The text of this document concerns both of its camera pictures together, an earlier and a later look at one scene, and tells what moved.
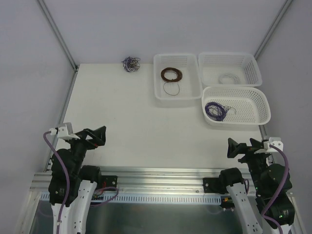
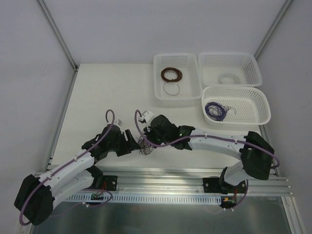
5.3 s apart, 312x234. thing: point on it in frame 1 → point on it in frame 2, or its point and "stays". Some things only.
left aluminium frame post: [58, 34] stays
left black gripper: [86, 139] → [126, 143]
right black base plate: [212, 185] stays
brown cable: [163, 87] stays
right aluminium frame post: [283, 9] stays
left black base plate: [109, 181] stays
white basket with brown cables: [188, 87] stays
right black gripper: [248, 149] → [151, 134]
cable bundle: [131, 64] → [145, 147]
